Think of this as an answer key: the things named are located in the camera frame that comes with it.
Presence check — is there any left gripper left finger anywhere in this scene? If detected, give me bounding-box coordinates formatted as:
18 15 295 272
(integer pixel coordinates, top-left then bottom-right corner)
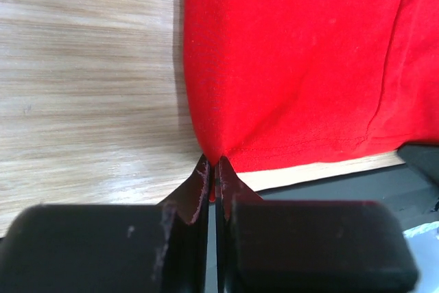
1 157 210 292

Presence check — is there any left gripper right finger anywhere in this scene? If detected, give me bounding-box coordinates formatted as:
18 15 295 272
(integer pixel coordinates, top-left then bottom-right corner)
215 157 419 292

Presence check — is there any red t-shirt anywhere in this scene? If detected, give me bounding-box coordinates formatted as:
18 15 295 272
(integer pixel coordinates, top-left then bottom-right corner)
181 0 439 203

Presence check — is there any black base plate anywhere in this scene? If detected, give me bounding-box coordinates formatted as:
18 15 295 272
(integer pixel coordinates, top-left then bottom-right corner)
259 165 438 230

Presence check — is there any slotted cable duct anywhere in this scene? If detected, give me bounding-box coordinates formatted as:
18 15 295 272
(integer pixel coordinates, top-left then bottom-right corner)
403 221 438 247

